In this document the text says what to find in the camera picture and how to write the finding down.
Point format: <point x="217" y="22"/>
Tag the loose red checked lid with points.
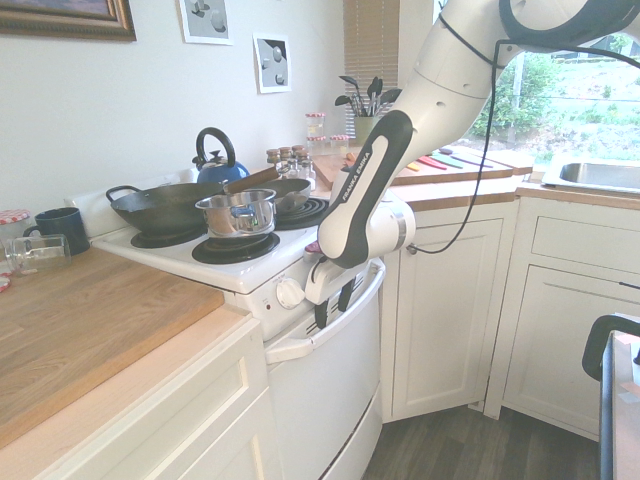
<point x="4" y="282"/>

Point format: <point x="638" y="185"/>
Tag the purple knife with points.
<point x="472" y="159"/>

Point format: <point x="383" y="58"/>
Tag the wooden window blind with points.
<point x="370" y="40"/>

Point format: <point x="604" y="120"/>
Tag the green knife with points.
<point x="447" y="160"/>

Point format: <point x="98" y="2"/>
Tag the white stove bottom drawer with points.
<point x="362" y="440"/>

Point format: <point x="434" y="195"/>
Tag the dark wooden picture frame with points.
<point x="65" y="22"/>

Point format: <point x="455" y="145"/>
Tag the jar with red checked lid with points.
<point x="12" y="222"/>

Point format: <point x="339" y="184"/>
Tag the white electric stove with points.
<point x="240" y="272"/>

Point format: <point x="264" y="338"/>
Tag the glass jar with red lid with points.
<point x="339" y="146"/>
<point x="316" y="146"/>
<point x="315" y="125"/>

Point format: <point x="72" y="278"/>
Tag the white panelled base cabinet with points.
<point x="200" y="425"/>

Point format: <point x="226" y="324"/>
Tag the window with garden view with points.
<point x="575" y="110"/>

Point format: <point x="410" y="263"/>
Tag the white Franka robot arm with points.
<point x="450" y="75"/>

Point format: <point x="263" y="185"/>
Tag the small grey shapes print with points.
<point x="272" y="62"/>

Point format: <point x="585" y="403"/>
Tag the stainless steel sink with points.
<point x="595" y="175"/>

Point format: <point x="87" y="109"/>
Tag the white sink cabinet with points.
<point x="565" y="325"/>

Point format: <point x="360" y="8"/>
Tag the black kitchen utensil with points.
<point x="391" y="95"/>
<point x="346" y="81"/>
<point x="375" y="87"/>
<point x="342" y="100"/>

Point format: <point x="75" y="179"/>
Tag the red knife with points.
<point x="430" y="163"/>

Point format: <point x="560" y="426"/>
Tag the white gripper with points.
<point x="322" y="282"/>

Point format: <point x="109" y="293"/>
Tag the white corner cabinet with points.
<point x="440" y="325"/>

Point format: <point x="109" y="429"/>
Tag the large grey shapes print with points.
<point x="205" y="22"/>

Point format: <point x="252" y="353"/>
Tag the wooden cutting board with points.
<point x="450" y="176"/>

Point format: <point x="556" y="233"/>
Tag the small metal cabinet knob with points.
<point x="412" y="248"/>

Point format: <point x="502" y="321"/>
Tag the dark blue mug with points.
<point x="60" y="225"/>

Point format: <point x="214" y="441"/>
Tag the black coil burner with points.
<point x="307" y="212"/>
<point x="160" y="239"/>
<point x="235" y="249"/>

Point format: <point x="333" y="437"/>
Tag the stainless steel saucepan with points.
<point x="240" y="217"/>

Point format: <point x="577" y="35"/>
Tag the white stove knob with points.
<point x="289" y="294"/>

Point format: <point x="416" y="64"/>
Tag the green utensil holder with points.
<point x="366" y="131"/>

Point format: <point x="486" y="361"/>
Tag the black wok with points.
<point x="160" y="205"/>

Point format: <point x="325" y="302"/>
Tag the small pink object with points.
<point x="314" y="247"/>

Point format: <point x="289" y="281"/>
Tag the empty clear glass jar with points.
<point x="37" y="252"/>

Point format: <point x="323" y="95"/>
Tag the black framed table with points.
<point x="605" y="400"/>

